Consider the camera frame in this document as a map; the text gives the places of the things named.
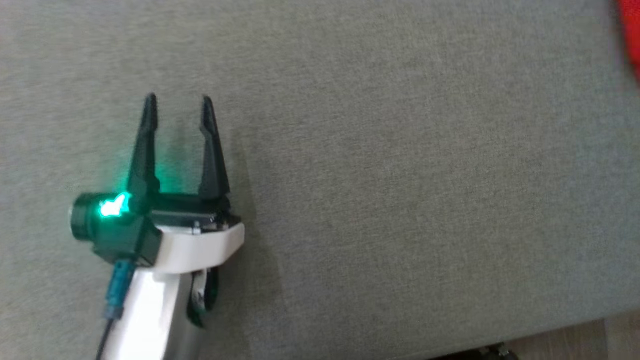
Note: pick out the grey fabric sofa seat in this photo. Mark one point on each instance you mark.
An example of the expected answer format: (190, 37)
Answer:
(400, 200)

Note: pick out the dark left wrist camera box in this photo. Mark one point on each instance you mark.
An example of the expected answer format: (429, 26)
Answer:
(120, 235)

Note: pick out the red jersey with white stripes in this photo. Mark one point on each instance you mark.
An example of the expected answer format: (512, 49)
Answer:
(631, 35)

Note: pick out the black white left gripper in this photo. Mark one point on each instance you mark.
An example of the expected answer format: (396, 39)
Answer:
(200, 245)

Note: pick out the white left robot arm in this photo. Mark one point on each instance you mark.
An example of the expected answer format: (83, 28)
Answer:
(150, 320)

